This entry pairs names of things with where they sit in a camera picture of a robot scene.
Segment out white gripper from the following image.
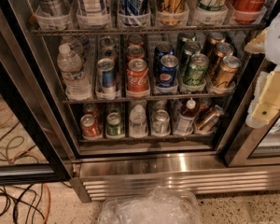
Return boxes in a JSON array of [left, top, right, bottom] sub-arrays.
[[245, 12, 280, 128]]

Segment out gold can front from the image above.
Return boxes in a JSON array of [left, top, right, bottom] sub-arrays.
[[211, 56, 241, 89]]

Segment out gold can rear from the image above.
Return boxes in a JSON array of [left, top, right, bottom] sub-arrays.
[[203, 32, 226, 57]]

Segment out tipped gold can bottom shelf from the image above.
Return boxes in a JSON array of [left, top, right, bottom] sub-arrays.
[[196, 105, 224, 132]]

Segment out green can front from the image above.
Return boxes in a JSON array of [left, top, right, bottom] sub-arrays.
[[183, 53, 209, 86]]

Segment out red coca-cola can top shelf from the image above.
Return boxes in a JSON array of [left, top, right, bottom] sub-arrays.
[[233, 0, 266, 24]]

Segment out right glass fridge door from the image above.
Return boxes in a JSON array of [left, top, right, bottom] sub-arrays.
[[222, 60, 280, 167]]

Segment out green can rear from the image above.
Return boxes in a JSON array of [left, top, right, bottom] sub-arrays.
[[176, 32, 196, 55]]

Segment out blue pepsi can front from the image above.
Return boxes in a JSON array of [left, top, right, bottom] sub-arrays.
[[157, 54, 178, 88]]

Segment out blue pepsi can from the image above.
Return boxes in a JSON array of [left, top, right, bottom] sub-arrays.
[[157, 54, 178, 88], [153, 41, 174, 76]]

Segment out blue pepsi can rear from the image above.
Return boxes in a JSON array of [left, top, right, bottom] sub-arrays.
[[153, 41, 174, 76]]

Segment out gold can top shelf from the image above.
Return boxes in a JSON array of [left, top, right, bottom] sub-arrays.
[[157, 0, 186, 26]]

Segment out silver can bottom shelf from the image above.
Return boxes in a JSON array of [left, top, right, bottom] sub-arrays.
[[152, 109, 170, 134]]

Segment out stainless steel display fridge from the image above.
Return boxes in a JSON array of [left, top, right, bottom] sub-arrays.
[[28, 0, 280, 203]]

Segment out red coca-cola can front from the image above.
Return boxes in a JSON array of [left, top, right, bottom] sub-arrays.
[[127, 59, 148, 92]]

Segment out red coca-cola can rear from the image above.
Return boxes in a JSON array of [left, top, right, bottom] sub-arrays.
[[128, 35, 145, 48]]

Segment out clear water bottle bottom shelf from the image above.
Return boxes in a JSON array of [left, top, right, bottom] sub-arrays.
[[129, 105, 147, 138]]

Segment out clear water bottle shelf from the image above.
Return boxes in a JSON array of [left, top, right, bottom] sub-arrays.
[[57, 44, 91, 101], [129, 105, 147, 138]]

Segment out blue silver can front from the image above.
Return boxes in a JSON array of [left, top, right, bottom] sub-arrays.
[[96, 58, 116, 94]]

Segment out green can bottom shelf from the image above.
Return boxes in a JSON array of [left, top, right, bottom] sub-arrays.
[[106, 112, 122, 136]]

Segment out silver can rear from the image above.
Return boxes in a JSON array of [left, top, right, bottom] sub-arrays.
[[99, 36, 116, 49]]

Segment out orange can bottom shelf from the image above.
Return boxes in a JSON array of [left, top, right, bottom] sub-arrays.
[[80, 114, 101, 138]]

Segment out water bottle rear middle shelf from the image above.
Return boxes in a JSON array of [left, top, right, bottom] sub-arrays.
[[61, 35, 87, 62]]

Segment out clear water bottle middle shelf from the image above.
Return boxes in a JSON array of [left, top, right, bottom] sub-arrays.
[[57, 44, 91, 101]]

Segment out open glass fridge door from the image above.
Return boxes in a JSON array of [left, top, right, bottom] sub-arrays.
[[0, 0, 73, 185]]

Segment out brown tea bottle white cap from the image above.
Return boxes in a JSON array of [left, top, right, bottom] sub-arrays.
[[174, 99, 198, 136]]

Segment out clear plastic bag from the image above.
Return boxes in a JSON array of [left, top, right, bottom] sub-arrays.
[[97, 187, 203, 224]]

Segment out orange extension cable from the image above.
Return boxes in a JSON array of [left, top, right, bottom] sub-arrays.
[[0, 105, 51, 224]]

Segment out black floor cables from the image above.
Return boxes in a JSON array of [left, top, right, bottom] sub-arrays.
[[0, 121, 47, 224]]

